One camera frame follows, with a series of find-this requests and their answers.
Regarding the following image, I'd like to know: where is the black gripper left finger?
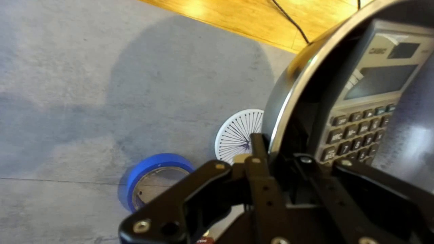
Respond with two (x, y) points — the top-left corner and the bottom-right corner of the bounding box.
(117, 131), (292, 244)

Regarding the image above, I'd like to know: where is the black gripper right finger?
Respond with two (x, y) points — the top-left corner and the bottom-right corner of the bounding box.
(291, 151), (434, 244)

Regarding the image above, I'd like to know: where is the metal bowl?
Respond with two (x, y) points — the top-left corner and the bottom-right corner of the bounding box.
(261, 0), (434, 196)

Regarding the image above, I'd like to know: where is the white disc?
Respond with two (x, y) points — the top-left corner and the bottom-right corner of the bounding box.
(212, 107), (265, 166)

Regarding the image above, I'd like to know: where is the blue tape roll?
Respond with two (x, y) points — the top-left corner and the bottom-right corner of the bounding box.
(117, 151), (196, 214)

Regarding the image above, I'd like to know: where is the grey calculator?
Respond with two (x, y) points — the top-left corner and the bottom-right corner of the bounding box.
(313, 19), (434, 169)

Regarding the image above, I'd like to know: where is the black floor cable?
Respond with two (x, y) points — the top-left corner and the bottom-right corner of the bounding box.
(269, 0), (314, 46)

